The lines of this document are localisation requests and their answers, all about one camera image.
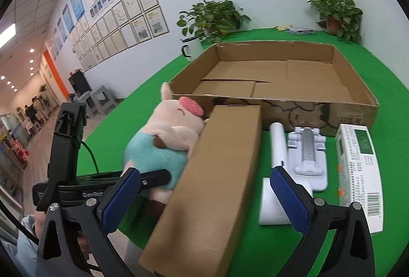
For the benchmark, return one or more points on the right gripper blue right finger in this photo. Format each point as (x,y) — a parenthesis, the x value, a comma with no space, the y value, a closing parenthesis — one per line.
(351,252)

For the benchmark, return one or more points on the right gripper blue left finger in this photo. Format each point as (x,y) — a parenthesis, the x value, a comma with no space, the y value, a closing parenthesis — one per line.
(61,253)

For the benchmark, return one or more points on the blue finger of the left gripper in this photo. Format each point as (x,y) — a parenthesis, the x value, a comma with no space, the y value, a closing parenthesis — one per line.
(148,180)

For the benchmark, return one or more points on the pig plush toy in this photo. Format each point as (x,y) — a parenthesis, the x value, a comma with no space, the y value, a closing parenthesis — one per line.
(166,141)

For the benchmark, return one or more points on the white green medicine box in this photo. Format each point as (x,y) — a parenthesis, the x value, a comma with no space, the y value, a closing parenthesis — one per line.
(359,178)

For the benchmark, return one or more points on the small brown cardboard box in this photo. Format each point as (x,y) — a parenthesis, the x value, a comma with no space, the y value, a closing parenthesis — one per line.
(200,227)

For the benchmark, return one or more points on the white lint roller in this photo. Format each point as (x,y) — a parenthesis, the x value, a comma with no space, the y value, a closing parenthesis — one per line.
(284,199)

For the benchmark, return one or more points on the person's left hand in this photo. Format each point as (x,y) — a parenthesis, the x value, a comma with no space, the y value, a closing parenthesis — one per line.
(40,217)

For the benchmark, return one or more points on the grey plastic stool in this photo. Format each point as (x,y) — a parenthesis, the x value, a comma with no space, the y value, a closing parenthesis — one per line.
(103,100)

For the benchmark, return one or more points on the white enamel mug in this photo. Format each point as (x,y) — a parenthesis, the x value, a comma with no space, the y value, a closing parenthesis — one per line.
(191,48)

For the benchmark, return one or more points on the left potted green plant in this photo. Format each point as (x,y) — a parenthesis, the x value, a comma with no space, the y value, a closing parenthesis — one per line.
(211,21)

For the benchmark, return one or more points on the potted green plant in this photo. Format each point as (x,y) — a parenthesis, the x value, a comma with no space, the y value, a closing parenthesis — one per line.
(340,18)
(211,21)

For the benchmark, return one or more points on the large open cardboard box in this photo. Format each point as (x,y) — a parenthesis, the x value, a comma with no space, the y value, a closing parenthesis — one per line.
(299,84)

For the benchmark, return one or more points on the yellow item on table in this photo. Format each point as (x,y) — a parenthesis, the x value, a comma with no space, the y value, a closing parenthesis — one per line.
(283,27)

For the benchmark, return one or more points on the patterned pouch on table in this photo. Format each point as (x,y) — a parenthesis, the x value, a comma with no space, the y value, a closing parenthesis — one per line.
(301,31)

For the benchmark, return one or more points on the right potted green plant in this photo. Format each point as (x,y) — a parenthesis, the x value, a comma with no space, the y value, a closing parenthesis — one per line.
(340,18)

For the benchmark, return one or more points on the framed certificate on wall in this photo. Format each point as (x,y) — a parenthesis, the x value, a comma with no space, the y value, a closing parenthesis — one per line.
(157,22)

